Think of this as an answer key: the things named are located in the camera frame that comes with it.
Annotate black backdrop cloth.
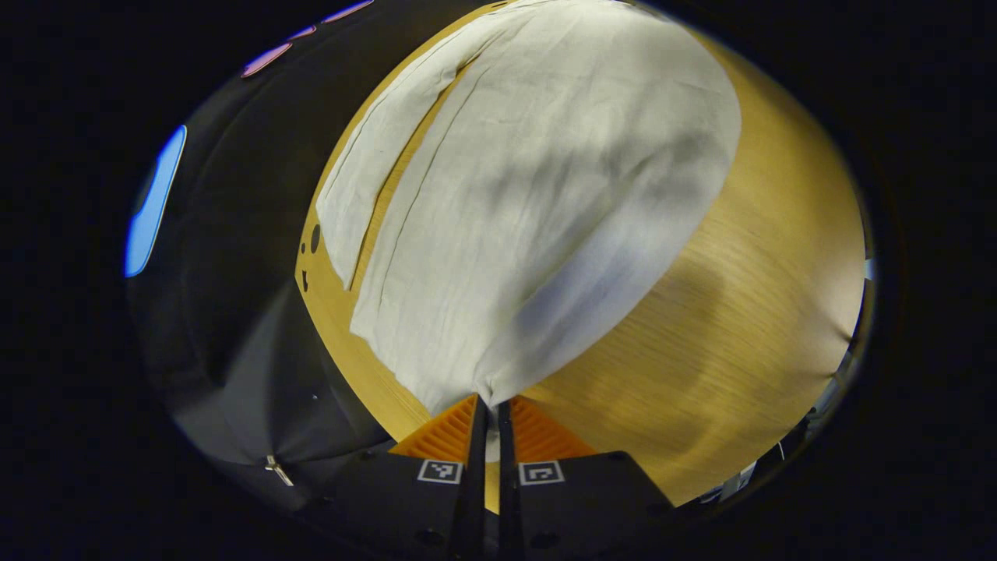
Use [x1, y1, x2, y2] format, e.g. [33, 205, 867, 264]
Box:
[125, 0, 507, 515]

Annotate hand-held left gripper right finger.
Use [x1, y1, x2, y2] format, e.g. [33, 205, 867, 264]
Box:
[498, 395, 675, 559]

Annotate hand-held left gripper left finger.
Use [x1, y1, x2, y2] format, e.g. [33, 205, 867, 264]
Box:
[312, 393, 488, 559]

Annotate white jeans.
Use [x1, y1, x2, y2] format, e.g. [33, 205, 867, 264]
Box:
[315, 0, 742, 418]

